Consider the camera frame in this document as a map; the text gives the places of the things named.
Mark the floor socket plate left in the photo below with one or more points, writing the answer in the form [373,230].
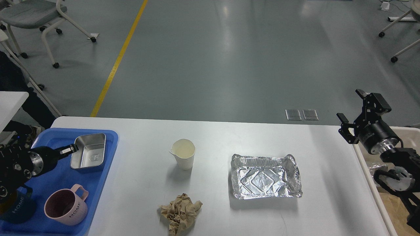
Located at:
[293,114]

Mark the crumpled brown paper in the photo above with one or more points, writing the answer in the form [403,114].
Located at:
[181,213]

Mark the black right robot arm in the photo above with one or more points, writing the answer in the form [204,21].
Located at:
[403,180]

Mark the blue plastic tray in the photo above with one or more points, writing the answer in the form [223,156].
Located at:
[63,176]

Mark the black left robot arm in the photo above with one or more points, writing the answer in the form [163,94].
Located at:
[19,164]

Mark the dark blue HOME mug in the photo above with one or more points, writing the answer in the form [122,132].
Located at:
[18,209]

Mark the white paper cup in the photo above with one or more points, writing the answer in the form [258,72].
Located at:
[183,151]

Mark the crumpled foil in bin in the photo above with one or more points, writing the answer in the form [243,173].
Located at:
[375,170]

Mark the stainless steel rectangular box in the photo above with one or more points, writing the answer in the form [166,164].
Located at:
[90,156]

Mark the brown paper in bin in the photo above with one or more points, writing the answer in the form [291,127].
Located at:
[398,214]

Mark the floor socket plate right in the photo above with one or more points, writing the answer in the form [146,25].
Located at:
[310,114]

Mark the pink HOME mug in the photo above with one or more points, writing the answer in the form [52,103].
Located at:
[67,206]

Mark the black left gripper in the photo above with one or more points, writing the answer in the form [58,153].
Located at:
[45,159]

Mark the white side table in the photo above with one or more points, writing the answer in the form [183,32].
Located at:
[10,103]

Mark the white folding chair frame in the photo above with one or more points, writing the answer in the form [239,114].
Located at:
[38,87]

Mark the grey office chair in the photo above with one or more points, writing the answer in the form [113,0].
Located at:
[33,14]

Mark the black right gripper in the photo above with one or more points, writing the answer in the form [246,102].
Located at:
[375,135]

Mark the beige plastic bin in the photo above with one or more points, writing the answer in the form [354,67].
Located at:
[364,157]

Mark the floor socket plate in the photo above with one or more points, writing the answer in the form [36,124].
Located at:
[293,114]
[310,114]

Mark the aluminium foil tray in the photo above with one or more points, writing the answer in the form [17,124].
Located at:
[261,177]

